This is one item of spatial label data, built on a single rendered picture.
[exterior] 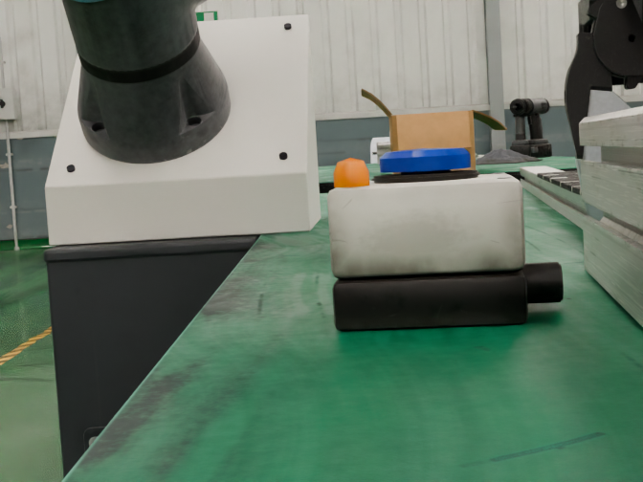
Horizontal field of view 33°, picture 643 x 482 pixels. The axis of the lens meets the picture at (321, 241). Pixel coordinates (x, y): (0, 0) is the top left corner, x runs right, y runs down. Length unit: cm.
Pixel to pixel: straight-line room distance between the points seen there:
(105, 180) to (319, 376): 71
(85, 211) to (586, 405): 80
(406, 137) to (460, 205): 225
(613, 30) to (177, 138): 52
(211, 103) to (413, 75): 1052
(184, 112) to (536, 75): 1073
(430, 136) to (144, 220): 170
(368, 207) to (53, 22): 1152
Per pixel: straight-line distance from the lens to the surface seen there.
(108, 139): 107
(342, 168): 46
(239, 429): 31
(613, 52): 65
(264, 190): 104
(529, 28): 1177
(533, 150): 408
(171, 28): 101
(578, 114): 65
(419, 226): 45
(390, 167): 48
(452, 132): 270
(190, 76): 105
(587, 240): 59
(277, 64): 116
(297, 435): 30
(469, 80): 1163
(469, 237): 45
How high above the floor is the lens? 86
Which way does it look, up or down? 5 degrees down
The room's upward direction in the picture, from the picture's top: 3 degrees counter-clockwise
